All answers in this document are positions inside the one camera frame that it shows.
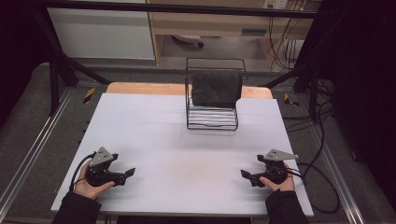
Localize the dark grey towel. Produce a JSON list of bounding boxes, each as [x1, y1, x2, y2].
[[190, 70, 244, 109]]

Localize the white chair base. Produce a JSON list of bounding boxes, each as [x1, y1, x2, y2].
[[171, 34, 205, 49]]

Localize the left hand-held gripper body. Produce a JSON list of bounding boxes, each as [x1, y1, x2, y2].
[[85, 146, 126, 188]]

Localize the black horizontal frame bar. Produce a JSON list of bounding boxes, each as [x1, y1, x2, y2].
[[33, 0, 325, 20]]

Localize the yellow black tape strip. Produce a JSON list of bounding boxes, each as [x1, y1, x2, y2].
[[82, 87, 96, 105], [283, 92, 301, 107]]

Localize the hanging cables under desk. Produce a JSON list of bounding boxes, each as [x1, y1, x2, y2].
[[267, 15, 305, 71]]

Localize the white cabinet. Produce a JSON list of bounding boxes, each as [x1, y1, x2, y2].
[[47, 0, 156, 61]]

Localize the hand-held gripper cable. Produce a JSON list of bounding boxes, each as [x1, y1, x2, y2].
[[68, 151, 96, 192], [285, 161, 341, 215]]

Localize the person's left hand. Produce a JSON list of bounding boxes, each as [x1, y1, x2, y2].
[[74, 161, 116, 201]]

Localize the bundle of black floor cables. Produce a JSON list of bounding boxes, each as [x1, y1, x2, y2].
[[280, 77, 336, 135]]

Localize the black wire rack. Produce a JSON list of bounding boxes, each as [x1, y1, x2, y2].
[[184, 57, 248, 132]]

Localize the wooden desk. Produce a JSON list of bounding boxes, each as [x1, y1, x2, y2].
[[145, 0, 322, 68]]

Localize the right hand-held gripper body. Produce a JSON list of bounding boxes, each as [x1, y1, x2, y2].
[[250, 148, 300, 189]]

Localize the person's right hand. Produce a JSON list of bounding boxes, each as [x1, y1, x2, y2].
[[259, 172, 296, 192]]

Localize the left hand-held gripper cable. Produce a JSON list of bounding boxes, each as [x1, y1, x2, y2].
[[68, 151, 96, 192]]

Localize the black curtain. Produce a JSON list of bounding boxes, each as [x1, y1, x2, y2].
[[0, 0, 52, 129], [298, 0, 396, 213]]

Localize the right hand-held gripper cable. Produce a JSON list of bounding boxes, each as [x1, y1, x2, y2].
[[285, 161, 341, 215]]

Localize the aluminium floor rail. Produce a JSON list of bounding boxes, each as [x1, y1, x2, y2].
[[310, 123, 366, 224], [0, 88, 75, 213]]

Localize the white wall socket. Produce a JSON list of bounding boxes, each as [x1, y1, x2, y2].
[[262, 0, 290, 10]]

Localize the black metal frame stand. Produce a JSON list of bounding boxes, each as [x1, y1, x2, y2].
[[262, 60, 326, 123], [31, 8, 112, 117]]

